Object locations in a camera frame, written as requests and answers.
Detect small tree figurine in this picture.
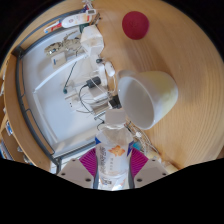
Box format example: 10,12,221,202
44,34,81,56

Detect small white earbud case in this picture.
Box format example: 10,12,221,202
104,61,116,77

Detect white wall outlets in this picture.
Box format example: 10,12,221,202
64,89,81,109

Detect white desk lamp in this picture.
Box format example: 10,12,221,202
33,51,108,94

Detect flat round red coaster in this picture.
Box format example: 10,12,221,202
121,10,150,41

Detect black charger block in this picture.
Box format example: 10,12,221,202
108,95,123,109

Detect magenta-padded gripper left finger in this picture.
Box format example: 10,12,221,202
57,148,100,190

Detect grey metal bed frame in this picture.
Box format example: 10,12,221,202
11,9,98,164

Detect white ceramic mug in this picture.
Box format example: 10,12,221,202
117,69,179,131

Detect white power adapter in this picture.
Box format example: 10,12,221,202
89,89,109,104

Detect black plug adapter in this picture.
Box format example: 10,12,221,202
87,76,102,88

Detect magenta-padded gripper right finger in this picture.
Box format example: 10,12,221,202
128,148,170,189

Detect clear plastic water bottle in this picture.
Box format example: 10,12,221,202
94,109,134,192

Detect white power strip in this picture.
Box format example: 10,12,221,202
96,61,108,88

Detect white wall-mounted device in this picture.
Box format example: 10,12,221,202
51,53,67,68

